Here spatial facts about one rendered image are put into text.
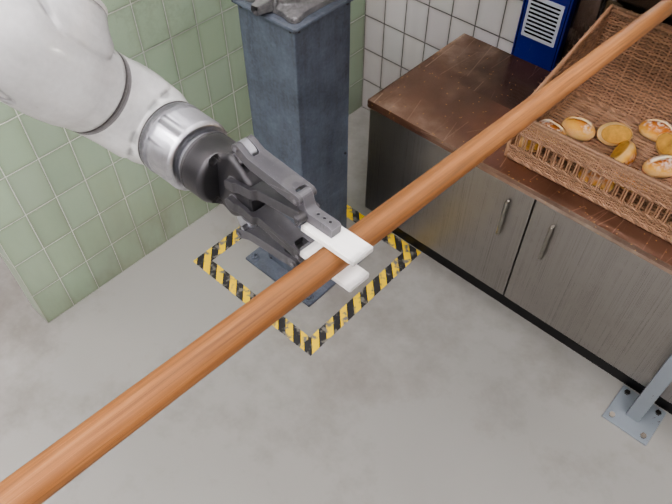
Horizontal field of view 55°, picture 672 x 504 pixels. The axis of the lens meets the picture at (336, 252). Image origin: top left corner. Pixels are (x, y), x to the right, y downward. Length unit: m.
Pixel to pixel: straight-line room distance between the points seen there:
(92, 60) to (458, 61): 1.69
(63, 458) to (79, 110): 0.35
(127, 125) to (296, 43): 0.90
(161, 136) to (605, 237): 1.31
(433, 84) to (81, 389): 1.47
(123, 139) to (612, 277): 1.43
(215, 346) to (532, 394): 1.65
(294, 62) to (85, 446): 1.25
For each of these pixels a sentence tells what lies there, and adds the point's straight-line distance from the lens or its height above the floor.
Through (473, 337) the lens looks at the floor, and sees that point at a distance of 2.19.
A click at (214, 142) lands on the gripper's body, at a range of 0.71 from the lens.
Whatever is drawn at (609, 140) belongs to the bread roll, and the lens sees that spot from 2.00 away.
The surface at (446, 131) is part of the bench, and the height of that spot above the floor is 0.58.
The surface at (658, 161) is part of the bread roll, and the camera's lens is 1.95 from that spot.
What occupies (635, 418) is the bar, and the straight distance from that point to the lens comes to 2.17.
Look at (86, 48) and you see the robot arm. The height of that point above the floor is 1.45.
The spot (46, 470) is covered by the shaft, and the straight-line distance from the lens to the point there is 0.52.
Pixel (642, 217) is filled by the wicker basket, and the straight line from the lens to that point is 1.81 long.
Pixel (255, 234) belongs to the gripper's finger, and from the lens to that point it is 0.72.
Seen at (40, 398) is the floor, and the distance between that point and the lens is 2.22.
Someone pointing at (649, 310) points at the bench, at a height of 0.39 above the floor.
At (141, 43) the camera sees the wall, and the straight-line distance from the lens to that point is 2.02.
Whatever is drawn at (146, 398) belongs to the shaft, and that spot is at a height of 1.35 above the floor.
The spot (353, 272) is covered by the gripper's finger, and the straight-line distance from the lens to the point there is 0.65.
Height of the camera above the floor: 1.80
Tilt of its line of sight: 50 degrees down
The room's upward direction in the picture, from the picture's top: straight up
